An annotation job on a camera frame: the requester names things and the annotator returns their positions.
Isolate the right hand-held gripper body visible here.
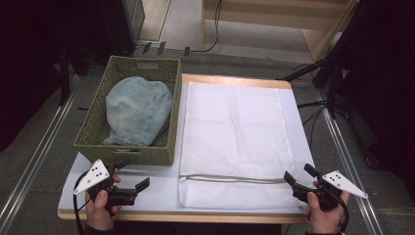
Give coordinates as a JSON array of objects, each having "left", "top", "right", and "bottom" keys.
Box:
[{"left": 292, "top": 169, "right": 369, "bottom": 212}]

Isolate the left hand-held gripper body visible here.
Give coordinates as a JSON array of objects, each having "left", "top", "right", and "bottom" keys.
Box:
[{"left": 72, "top": 159, "right": 139, "bottom": 216}]

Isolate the green woven basket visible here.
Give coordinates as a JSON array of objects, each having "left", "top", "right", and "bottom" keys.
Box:
[{"left": 72, "top": 55, "right": 183, "bottom": 166}]

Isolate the light blue denim garment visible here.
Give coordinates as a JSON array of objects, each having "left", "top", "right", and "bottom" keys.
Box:
[{"left": 102, "top": 75, "right": 174, "bottom": 147}]

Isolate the white mesh laundry bag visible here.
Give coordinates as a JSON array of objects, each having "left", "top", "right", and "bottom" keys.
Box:
[{"left": 178, "top": 80, "right": 307, "bottom": 210}]

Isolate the person's right hand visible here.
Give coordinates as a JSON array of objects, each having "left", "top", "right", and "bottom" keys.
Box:
[{"left": 303, "top": 180, "right": 350, "bottom": 235}]

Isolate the person's left hand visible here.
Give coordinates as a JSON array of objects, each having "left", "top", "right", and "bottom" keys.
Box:
[{"left": 85, "top": 173, "right": 123, "bottom": 232}]

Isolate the wooden table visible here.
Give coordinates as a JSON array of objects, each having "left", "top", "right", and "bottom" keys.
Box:
[{"left": 57, "top": 73, "right": 318, "bottom": 225}]

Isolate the black metal stand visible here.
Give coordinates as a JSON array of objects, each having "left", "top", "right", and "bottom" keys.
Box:
[{"left": 277, "top": 0, "right": 373, "bottom": 119}]

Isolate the dark cabinet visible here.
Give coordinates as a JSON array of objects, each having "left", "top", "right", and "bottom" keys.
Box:
[{"left": 97, "top": 0, "right": 147, "bottom": 57}]

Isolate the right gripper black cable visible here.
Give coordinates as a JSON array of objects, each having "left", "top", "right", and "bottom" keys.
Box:
[{"left": 322, "top": 186, "right": 350, "bottom": 235}]

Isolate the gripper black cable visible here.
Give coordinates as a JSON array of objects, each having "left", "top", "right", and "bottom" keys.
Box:
[
  {"left": 322, "top": 186, "right": 350, "bottom": 235},
  {"left": 71, "top": 170, "right": 93, "bottom": 235}
]

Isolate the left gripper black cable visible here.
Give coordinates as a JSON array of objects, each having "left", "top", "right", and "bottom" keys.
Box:
[{"left": 71, "top": 170, "right": 93, "bottom": 235}]

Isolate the wooden shelf frame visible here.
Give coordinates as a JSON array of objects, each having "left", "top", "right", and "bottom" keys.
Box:
[{"left": 199, "top": 0, "right": 360, "bottom": 63}]

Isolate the black floor cable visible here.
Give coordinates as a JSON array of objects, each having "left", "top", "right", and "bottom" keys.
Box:
[{"left": 133, "top": 0, "right": 224, "bottom": 55}]

